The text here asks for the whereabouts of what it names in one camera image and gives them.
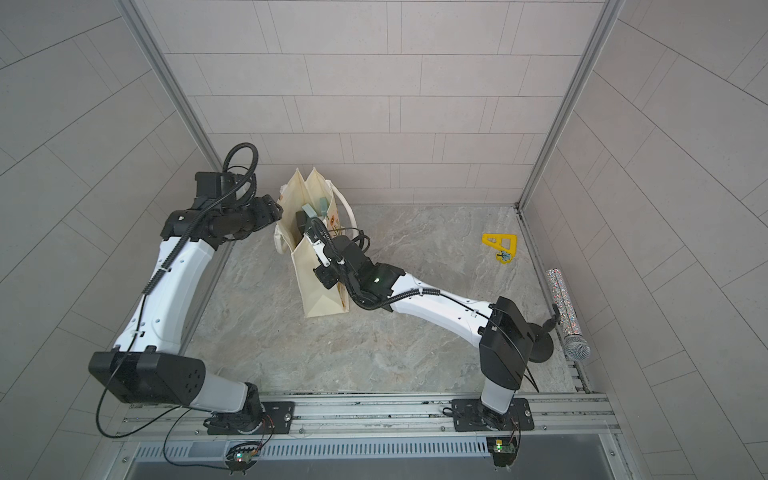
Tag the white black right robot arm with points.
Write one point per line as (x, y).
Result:
(504, 339)

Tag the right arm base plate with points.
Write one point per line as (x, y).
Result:
(470, 415)

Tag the black microphone stand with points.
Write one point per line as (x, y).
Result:
(543, 344)

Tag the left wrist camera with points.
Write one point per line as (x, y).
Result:
(212, 186)

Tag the yellow triangular wooden toy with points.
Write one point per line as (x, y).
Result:
(505, 246)

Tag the left circuit board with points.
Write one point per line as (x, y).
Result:
(241, 457)

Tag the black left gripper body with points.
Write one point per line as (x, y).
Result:
(246, 220)

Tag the aluminium mounting rail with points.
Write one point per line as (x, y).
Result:
(374, 415)

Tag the light teal pencil case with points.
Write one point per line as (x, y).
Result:
(317, 209)

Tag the glittery silver microphone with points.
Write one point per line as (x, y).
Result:
(575, 346)

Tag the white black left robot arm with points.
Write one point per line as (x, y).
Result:
(145, 365)

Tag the right circuit board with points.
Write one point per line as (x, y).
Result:
(503, 450)

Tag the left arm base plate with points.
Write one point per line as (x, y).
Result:
(272, 418)

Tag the circuit board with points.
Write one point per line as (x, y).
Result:
(503, 450)
(241, 457)

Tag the floral canvas tote bag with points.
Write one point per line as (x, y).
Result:
(316, 300)

